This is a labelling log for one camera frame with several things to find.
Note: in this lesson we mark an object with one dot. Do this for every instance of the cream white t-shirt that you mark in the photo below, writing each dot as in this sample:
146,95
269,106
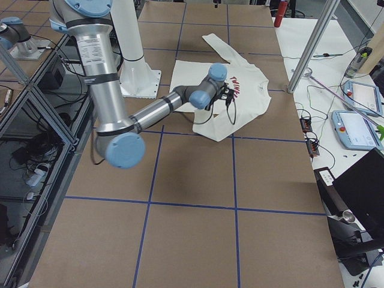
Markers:
251,97

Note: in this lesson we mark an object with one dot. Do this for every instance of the far teach pendant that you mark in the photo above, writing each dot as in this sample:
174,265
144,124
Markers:
363,97

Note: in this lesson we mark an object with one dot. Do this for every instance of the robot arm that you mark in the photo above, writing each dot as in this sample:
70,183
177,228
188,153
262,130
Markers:
110,49

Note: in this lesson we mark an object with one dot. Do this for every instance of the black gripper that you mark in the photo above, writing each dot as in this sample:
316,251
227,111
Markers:
212,101

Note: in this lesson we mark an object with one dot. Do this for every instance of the teach pendant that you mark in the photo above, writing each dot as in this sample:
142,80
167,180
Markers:
355,132
363,97

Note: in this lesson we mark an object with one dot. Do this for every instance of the near teach pendant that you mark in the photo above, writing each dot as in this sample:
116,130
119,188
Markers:
355,132

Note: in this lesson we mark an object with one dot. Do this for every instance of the black monitor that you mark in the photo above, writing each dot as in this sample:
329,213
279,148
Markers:
361,189

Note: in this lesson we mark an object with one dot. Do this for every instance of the aluminium frame post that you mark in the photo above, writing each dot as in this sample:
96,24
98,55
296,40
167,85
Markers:
316,35

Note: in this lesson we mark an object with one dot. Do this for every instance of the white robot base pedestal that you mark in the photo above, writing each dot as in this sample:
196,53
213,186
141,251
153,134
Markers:
137,79

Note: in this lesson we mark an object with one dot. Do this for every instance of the red bottle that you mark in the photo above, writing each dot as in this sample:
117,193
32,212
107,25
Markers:
280,13

